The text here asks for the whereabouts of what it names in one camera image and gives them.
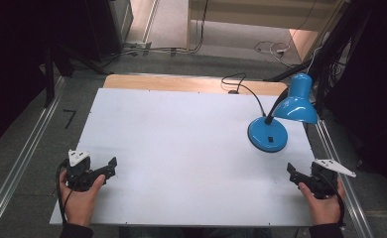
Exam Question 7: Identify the black metal stand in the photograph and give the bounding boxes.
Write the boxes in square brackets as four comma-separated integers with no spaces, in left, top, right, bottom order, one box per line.
[43,46,57,109]
[263,0,374,117]

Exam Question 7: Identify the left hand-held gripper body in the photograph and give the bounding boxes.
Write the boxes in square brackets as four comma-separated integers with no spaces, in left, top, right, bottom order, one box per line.
[64,149,94,192]

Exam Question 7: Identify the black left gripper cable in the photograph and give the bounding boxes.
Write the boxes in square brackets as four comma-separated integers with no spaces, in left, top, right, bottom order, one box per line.
[56,159,76,226]

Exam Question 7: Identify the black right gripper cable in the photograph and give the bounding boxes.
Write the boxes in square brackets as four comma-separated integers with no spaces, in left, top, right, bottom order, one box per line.
[320,172,347,229]

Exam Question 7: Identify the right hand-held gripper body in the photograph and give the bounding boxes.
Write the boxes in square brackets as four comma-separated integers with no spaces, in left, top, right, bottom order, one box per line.
[309,159,357,200]

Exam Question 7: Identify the blue desk lamp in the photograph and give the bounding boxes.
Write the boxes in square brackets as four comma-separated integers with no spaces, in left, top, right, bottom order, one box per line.
[247,72,320,154]

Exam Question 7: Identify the light wooden furniture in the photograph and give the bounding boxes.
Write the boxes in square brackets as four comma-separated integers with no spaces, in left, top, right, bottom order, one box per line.
[186,0,349,63]

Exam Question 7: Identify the white floor cable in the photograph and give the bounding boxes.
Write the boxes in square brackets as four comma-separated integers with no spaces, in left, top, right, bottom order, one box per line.
[253,40,292,68]

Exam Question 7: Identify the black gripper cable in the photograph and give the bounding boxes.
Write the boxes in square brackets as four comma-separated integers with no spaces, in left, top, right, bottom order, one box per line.
[56,159,76,226]
[320,172,347,229]

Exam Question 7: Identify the person's left hand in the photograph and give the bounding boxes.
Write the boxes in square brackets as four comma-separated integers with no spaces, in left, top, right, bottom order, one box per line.
[59,169,106,227]

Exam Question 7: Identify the aluminium floor rail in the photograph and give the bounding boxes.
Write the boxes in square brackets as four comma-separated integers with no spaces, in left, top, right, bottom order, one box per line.
[315,119,376,238]
[0,75,66,238]

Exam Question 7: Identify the black floor cables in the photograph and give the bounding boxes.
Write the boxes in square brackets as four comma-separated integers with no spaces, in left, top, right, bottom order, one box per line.
[96,0,210,68]

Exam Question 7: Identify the person's right hand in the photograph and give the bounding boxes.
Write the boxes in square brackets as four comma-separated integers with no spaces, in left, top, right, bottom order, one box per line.
[297,178,346,227]

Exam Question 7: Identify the black lamp cable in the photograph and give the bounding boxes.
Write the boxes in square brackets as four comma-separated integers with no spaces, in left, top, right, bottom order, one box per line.
[220,72,267,118]

